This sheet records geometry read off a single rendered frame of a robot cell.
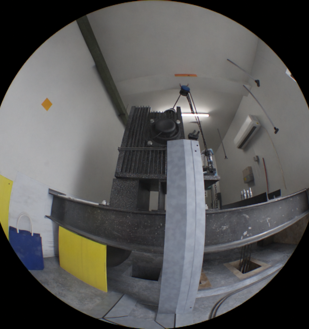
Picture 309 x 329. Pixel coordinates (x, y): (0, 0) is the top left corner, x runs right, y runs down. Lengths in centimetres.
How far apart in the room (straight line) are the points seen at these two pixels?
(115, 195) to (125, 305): 77
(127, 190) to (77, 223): 53
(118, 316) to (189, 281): 43
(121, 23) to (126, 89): 134
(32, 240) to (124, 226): 74
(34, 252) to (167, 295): 91
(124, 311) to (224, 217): 83
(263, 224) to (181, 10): 267
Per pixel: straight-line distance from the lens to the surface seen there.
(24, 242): 104
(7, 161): 109
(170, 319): 80
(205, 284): 114
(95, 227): 91
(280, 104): 220
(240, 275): 129
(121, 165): 80
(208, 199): 397
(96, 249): 84
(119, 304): 88
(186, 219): 55
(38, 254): 110
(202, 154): 207
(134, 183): 77
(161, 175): 74
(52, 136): 133
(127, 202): 77
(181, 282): 66
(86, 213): 96
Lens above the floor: 65
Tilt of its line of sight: 24 degrees up
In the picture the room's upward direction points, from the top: 3 degrees clockwise
